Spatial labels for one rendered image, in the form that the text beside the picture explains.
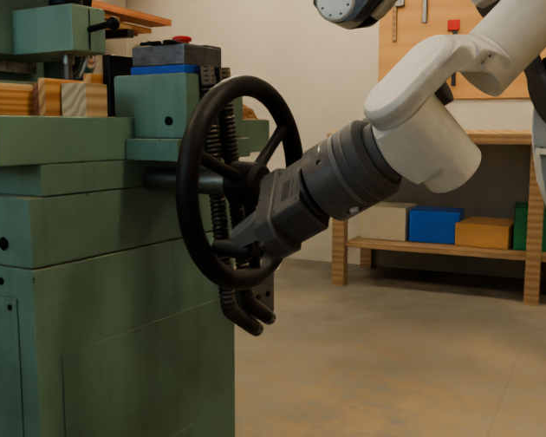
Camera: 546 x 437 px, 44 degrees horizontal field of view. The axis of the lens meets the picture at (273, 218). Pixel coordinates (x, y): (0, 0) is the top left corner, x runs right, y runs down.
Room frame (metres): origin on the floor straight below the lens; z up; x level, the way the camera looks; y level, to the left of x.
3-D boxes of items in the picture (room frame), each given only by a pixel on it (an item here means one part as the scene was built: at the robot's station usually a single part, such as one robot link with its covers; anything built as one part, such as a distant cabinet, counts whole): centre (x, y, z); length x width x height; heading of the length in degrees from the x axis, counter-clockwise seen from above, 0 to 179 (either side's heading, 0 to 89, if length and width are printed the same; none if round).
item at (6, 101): (1.20, 0.26, 0.92); 0.56 x 0.02 x 0.04; 149
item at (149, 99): (1.03, 0.14, 0.91); 0.15 x 0.14 x 0.09; 149
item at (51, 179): (1.07, 0.27, 0.82); 0.40 x 0.21 x 0.04; 149
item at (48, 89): (1.11, 0.28, 0.93); 0.24 x 0.01 x 0.06; 149
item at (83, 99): (0.95, 0.26, 0.92); 0.05 x 0.04 x 0.04; 156
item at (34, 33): (1.11, 0.34, 1.03); 0.14 x 0.07 x 0.09; 59
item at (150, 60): (1.04, 0.13, 0.99); 0.13 x 0.11 x 0.06; 149
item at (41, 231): (1.16, 0.43, 0.76); 0.57 x 0.45 x 0.09; 59
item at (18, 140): (1.08, 0.21, 0.87); 0.61 x 0.30 x 0.06; 149
